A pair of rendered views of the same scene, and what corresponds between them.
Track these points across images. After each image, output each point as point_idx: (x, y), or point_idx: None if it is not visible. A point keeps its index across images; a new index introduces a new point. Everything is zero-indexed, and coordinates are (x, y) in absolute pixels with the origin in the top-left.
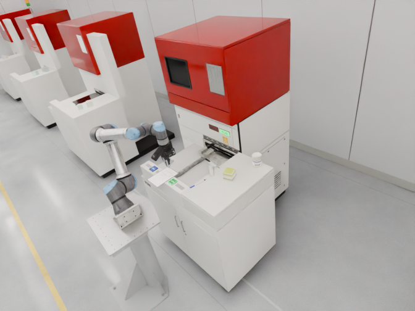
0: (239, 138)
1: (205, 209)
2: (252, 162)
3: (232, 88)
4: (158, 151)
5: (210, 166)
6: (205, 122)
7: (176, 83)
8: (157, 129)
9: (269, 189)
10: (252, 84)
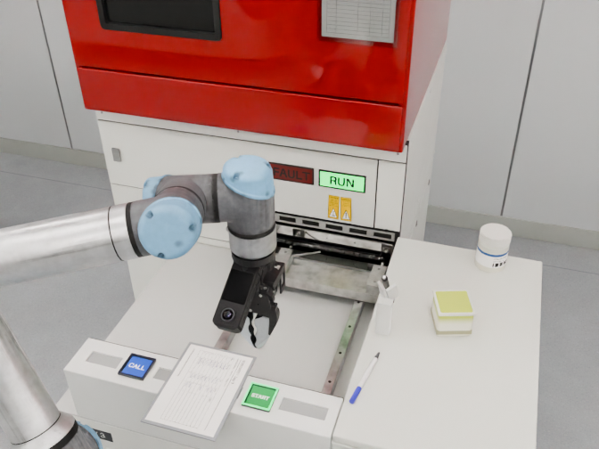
0: (404, 191)
1: None
2: (485, 258)
3: (417, 16)
4: (241, 289)
5: (385, 302)
6: None
7: (140, 26)
8: (255, 190)
9: None
10: (430, 10)
